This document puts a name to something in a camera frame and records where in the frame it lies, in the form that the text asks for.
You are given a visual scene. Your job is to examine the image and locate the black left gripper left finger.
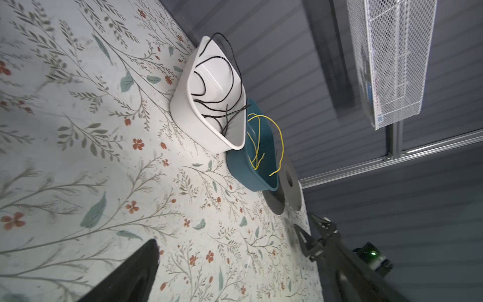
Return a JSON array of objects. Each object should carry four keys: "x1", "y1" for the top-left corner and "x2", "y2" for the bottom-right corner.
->
[{"x1": 80, "y1": 239, "x2": 160, "y2": 302}]

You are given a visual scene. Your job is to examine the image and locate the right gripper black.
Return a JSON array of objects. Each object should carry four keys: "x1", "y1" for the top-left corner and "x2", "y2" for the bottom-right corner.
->
[{"x1": 294, "y1": 214, "x2": 394, "y2": 278}]

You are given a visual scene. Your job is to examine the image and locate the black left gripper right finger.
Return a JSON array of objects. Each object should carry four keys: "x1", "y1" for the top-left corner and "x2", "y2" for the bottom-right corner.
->
[{"x1": 319, "y1": 236, "x2": 408, "y2": 301}]

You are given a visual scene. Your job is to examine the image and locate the grey foam spool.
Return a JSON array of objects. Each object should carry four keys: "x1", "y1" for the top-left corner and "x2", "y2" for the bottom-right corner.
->
[{"x1": 262, "y1": 156, "x2": 303, "y2": 215}]

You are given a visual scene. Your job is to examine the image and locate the white plastic bin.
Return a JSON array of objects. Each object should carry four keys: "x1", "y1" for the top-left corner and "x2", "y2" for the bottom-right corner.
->
[{"x1": 170, "y1": 33, "x2": 248, "y2": 154}]

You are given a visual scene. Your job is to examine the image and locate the black cable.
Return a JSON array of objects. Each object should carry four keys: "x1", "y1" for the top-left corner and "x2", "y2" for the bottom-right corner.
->
[{"x1": 190, "y1": 32, "x2": 252, "y2": 137}]

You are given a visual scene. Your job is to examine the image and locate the teal plastic bin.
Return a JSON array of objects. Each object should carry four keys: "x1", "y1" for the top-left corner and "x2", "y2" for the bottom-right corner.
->
[{"x1": 226, "y1": 99, "x2": 279, "y2": 192}]

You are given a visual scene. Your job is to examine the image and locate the yellow cable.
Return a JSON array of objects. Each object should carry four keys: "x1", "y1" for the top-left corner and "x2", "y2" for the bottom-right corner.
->
[{"x1": 246, "y1": 112, "x2": 284, "y2": 177}]

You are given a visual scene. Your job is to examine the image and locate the white wire mesh basket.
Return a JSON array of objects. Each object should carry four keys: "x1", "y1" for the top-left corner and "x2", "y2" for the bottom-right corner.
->
[{"x1": 347, "y1": 0, "x2": 437, "y2": 130}]

